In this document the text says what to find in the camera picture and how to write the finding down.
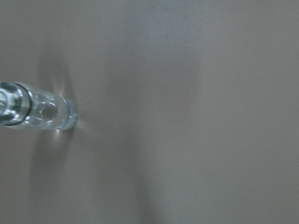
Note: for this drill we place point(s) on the clear glass sauce bottle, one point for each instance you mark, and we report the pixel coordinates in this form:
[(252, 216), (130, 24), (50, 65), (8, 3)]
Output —
[(25, 107)]

